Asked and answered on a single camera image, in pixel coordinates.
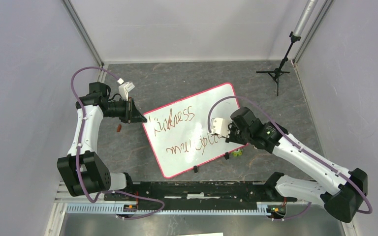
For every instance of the whiteboard with pink frame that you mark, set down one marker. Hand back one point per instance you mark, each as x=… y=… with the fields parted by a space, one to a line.
x=178 y=132

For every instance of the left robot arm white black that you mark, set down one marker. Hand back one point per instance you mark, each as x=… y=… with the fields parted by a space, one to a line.
x=82 y=170

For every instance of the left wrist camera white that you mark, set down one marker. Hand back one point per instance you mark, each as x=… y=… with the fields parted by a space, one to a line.
x=125 y=88

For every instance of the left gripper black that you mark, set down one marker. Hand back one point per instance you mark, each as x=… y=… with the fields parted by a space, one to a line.
x=132 y=114

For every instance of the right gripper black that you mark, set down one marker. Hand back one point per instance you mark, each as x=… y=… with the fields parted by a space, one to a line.
x=231 y=126

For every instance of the grey metal pole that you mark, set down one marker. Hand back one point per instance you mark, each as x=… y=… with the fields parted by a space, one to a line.
x=306 y=13

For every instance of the black camera tripod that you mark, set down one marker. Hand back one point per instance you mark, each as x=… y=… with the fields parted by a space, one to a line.
x=278 y=71

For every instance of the green owl toy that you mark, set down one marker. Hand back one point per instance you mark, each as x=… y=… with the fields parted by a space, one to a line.
x=237 y=152

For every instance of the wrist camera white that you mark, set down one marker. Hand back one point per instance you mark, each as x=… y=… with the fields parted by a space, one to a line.
x=220 y=126
x=125 y=88

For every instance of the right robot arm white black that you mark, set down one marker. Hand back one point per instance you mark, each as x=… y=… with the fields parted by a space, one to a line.
x=340 y=191

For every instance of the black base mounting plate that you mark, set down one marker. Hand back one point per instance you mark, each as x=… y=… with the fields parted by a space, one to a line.
x=200 y=195

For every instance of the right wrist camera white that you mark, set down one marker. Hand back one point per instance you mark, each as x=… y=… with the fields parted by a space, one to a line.
x=220 y=126

